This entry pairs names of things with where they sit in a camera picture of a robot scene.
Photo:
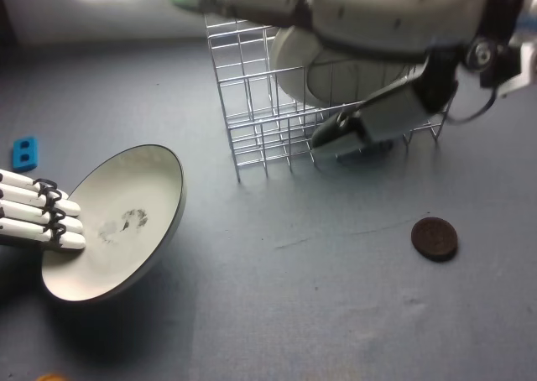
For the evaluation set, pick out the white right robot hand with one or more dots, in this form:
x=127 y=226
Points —
x=377 y=12

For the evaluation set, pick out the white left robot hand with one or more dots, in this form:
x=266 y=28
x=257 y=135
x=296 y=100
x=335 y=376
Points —
x=25 y=213

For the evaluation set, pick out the white plate with barcode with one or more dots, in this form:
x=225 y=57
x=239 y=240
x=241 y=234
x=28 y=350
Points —
x=293 y=62

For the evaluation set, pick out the white plate with dark rim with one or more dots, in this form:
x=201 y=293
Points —
x=126 y=251

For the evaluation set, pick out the blue block with holes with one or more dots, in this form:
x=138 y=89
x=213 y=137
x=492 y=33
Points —
x=25 y=153

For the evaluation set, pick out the orange swirl cookie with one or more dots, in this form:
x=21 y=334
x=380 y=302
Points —
x=52 y=377

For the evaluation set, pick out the brown round cookie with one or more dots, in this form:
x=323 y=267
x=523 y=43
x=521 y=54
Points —
x=434 y=238

